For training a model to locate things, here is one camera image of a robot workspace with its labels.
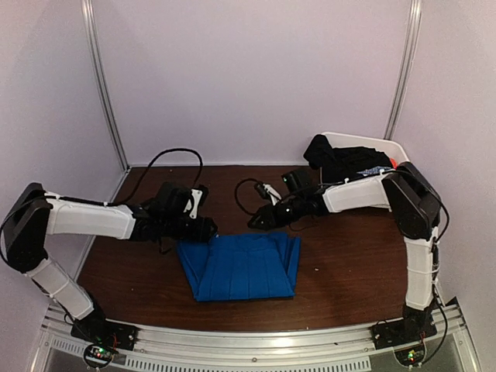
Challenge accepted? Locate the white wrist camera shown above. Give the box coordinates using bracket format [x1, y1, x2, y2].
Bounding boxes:
[254, 182, 282, 205]
[184, 184, 209, 219]

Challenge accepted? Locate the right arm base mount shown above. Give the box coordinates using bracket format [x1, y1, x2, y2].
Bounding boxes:
[370, 317, 437, 368]

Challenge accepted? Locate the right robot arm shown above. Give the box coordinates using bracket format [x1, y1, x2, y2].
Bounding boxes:
[247, 161, 443, 349]

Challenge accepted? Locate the left aluminium frame post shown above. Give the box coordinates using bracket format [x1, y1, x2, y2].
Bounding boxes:
[81, 0, 129, 172]

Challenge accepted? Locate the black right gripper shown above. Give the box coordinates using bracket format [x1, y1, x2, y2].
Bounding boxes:
[249, 195, 307, 230]

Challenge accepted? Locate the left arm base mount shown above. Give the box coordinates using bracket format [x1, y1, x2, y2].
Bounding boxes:
[71, 319, 138, 371]

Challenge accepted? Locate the right aluminium frame post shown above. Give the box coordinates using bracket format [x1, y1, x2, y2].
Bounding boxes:
[384, 0, 422, 140]

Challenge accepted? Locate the front aluminium rail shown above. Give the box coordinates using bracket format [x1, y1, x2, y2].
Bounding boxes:
[27, 305, 481, 371]

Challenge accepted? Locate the black left camera cable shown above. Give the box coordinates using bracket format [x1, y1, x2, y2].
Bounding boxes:
[104, 147, 205, 206]

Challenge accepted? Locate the white laundry basket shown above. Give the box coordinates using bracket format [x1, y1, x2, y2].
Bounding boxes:
[309, 132, 408, 183]

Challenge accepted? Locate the black camera cable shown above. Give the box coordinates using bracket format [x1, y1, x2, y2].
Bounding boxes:
[104, 147, 205, 206]
[235, 177, 272, 218]

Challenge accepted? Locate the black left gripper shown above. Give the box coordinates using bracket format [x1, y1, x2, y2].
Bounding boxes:
[162, 215, 219, 244]

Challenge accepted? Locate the aluminium frame post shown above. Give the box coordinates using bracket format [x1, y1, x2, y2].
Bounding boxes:
[384, 0, 422, 140]
[81, 0, 129, 172]

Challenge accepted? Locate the blue checked shirt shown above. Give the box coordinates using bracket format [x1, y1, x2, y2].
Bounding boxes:
[357, 166, 394, 177]

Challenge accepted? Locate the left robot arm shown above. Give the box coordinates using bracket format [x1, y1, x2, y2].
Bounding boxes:
[1, 183, 218, 344]

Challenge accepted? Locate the blue pleated skirt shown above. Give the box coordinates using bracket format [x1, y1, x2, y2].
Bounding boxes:
[177, 232, 301, 302]

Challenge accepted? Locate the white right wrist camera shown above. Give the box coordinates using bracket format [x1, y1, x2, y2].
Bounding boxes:
[254, 182, 282, 205]

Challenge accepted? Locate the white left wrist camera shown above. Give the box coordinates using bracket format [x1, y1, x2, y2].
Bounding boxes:
[184, 184, 209, 219]

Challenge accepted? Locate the black garment in basket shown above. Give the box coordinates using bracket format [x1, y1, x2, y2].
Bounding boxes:
[303, 134, 392, 184]

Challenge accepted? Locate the black right camera cable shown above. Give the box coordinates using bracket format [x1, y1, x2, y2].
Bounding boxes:
[235, 177, 272, 218]

